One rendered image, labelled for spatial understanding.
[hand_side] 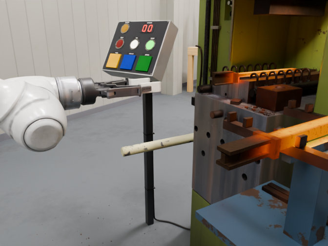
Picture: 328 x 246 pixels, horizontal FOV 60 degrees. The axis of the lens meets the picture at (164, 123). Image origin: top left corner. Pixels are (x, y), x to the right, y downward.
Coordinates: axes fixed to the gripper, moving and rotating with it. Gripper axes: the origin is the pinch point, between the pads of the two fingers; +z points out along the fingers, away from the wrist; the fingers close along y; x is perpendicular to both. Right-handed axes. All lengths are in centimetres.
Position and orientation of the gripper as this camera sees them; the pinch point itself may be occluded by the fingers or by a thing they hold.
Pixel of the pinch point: (146, 85)
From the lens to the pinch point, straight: 87.9
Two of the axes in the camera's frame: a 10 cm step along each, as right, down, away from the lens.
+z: 8.8, -1.5, 4.5
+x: 0.0, -9.5, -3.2
